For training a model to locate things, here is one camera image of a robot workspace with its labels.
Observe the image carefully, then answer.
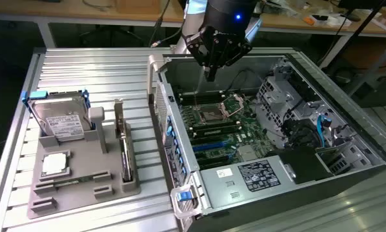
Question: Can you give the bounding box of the grey power supply unit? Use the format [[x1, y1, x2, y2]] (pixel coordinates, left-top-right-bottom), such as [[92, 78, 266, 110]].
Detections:
[[197, 156, 299, 210]]

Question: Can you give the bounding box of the green Dell motherboard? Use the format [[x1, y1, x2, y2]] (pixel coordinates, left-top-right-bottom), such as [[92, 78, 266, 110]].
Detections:
[[177, 89, 278, 170]]

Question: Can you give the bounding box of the blue case latch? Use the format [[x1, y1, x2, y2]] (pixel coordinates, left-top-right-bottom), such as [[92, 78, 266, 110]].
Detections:
[[175, 190, 192, 202]]

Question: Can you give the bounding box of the CPU socket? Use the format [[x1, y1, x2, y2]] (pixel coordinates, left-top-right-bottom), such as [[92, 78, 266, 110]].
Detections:
[[197, 106, 228, 124]]

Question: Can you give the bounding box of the black installed RAM module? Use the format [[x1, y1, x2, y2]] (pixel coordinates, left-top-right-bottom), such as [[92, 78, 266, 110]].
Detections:
[[189, 121, 243, 139]]

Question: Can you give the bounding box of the black chair base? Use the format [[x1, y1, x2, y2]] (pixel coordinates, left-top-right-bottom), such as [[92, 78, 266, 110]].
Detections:
[[79, 24, 145, 48]]

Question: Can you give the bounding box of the grey parts rack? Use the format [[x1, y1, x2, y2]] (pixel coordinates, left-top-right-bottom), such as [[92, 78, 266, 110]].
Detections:
[[25, 107, 143, 220]]

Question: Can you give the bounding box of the metal disk bay cage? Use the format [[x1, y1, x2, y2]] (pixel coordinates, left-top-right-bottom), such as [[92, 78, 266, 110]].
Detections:
[[255, 74, 310, 121]]

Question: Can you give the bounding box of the hanging cable with metal plug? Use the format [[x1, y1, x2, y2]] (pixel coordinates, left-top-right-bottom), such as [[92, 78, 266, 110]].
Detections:
[[149, 0, 177, 47]]

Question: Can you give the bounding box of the open metal socket cover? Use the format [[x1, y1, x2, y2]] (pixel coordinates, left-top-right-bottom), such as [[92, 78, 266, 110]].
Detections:
[[217, 94, 248, 116]]

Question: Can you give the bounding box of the black slanted pole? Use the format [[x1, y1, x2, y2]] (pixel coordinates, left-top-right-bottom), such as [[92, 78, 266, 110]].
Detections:
[[318, 0, 386, 68]]

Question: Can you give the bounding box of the open Dell PC case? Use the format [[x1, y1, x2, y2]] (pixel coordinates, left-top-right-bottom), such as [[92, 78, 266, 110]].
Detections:
[[147, 47, 386, 232]]

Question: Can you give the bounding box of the wooden desk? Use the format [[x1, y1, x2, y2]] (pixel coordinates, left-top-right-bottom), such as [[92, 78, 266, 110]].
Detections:
[[0, 0, 386, 49]]

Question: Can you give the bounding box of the black looped case wire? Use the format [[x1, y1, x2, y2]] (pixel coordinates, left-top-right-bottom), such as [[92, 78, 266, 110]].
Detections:
[[228, 69, 262, 94]]

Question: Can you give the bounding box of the blue SATA wire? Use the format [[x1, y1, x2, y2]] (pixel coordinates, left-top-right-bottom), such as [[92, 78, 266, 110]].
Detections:
[[315, 115, 331, 148]]

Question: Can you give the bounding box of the black plastic air shroud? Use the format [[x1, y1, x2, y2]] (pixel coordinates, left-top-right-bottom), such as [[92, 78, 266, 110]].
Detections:
[[266, 148, 332, 186]]

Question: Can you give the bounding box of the hard disk in blue carrier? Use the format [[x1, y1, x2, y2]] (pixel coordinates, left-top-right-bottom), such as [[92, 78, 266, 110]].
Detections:
[[20, 88, 95, 143]]

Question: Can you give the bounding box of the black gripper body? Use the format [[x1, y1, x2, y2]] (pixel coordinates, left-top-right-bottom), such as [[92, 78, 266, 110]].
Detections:
[[201, 0, 256, 44]]

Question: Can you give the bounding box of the green RAM stick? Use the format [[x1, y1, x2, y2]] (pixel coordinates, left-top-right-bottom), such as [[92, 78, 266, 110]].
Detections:
[[51, 175, 96, 187]]

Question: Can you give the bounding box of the brown cardboard box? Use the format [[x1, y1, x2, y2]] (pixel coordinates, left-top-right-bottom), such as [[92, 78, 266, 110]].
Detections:
[[115, 0, 163, 15]]

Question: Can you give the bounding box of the silver chipset heatsink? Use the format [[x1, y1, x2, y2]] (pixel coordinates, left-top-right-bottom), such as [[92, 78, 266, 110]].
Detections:
[[237, 146, 262, 161]]

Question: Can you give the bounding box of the blue expansion slot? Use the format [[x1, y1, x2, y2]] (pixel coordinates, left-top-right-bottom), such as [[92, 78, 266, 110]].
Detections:
[[192, 141, 228, 152]]

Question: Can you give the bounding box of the Nvidia graphics card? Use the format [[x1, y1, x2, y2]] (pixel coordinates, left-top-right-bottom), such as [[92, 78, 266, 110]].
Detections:
[[113, 98, 137, 184]]

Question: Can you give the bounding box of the silver CPU chip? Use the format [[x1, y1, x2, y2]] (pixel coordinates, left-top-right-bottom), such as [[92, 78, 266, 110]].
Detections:
[[40, 153, 68, 176]]

